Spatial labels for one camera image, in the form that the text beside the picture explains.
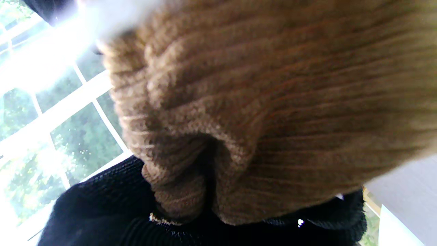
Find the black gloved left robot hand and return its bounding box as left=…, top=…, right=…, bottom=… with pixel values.
left=38, top=155, right=367, bottom=246

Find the brown corduroy drawstring bag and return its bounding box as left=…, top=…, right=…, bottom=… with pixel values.
left=97, top=0, right=437, bottom=226

